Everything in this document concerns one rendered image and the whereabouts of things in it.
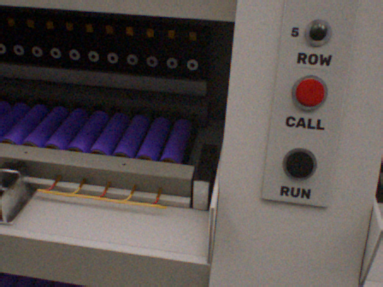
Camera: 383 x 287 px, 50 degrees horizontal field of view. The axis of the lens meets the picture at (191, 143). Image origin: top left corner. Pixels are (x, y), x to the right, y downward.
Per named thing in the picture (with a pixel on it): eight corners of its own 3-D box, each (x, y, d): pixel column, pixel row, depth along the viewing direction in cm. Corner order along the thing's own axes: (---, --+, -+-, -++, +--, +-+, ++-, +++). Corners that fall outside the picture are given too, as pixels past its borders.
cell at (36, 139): (71, 123, 42) (41, 160, 36) (54, 120, 42) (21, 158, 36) (68, 107, 40) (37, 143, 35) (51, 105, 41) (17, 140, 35)
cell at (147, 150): (171, 133, 40) (156, 174, 35) (153, 131, 40) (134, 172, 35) (171, 117, 39) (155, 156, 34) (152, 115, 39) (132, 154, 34)
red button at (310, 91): (322, 108, 24) (327, 80, 23) (294, 105, 24) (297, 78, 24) (320, 106, 25) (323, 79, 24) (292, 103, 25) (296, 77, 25)
